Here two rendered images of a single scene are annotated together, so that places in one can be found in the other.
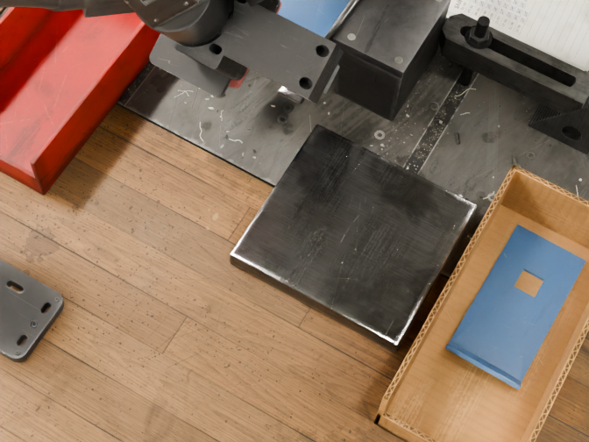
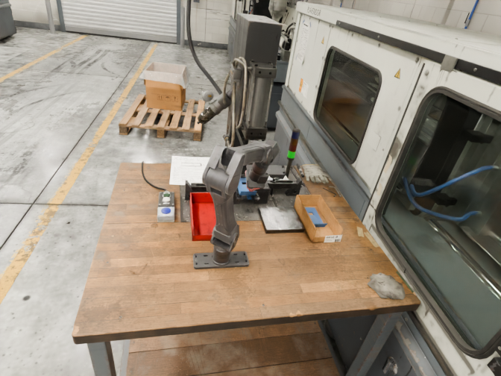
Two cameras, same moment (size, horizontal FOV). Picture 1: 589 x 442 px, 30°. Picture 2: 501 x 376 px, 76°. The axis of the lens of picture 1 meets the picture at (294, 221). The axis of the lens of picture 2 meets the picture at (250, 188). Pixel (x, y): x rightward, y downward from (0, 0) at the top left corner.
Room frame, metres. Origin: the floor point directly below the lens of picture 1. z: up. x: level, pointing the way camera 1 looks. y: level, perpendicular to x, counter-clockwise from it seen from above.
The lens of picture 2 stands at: (-0.32, 0.80, 1.76)
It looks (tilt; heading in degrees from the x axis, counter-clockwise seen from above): 32 degrees down; 319
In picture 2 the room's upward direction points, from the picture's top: 8 degrees clockwise
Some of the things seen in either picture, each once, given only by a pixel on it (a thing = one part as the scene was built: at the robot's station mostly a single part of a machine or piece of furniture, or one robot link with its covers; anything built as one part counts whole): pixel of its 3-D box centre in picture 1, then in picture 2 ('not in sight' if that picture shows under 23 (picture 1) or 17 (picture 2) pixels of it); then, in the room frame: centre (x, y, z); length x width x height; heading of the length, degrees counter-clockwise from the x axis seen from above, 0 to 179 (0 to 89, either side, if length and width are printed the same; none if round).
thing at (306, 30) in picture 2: not in sight; (303, 42); (1.74, -1.31, 1.41); 0.25 x 0.01 x 0.33; 151
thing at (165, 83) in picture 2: not in sight; (167, 86); (4.03, -1.12, 0.40); 0.67 x 0.60 x 0.50; 147
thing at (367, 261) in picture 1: (354, 233); (280, 219); (0.45, -0.06, 0.91); 0.17 x 0.16 x 0.02; 65
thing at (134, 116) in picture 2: not in sight; (167, 115); (3.76, -1.00, 0.07); 1.20 x 1.00 x 0.14; 148
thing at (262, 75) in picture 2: not in sight; (256, 101); (0.67, -0.01, 1.37); 0.11 x 0.09 x 0.30; 65
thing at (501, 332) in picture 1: (517, 302); (313, 215); (0.39, -0.20, 0.92); 0.15 x 0.07 x 0.03; 153
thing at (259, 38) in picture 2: not in sight; (253, 74); (0.78, -0.07, 1.44); 0.17 x 0.13 x 0.42; 155
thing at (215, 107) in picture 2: not in sight; (217, 106); (0.97, -0.02, 1.25); 0.19 x 0.07 x 0.19; 65
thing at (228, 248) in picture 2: not in sight; (224, 237); (0.38, 0.29, 1.00); 0.09 x 0.06 x 0.06; 25
